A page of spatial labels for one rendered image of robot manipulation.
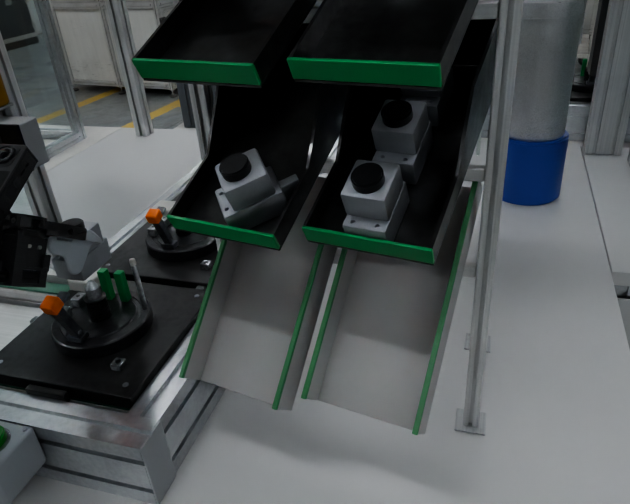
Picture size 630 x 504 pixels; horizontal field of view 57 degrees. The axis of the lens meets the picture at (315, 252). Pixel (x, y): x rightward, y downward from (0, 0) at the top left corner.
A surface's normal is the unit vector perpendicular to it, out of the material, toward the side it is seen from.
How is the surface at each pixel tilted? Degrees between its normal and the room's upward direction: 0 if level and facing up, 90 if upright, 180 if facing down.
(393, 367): 45
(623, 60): 90
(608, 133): 90
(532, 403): 0
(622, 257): 0
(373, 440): 0
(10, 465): 90
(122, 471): 90
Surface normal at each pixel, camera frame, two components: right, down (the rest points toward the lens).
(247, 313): -0.36, -0.27
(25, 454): 0.96, 0.09
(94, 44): -0.41, 0.49
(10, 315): -0.07, -0.86
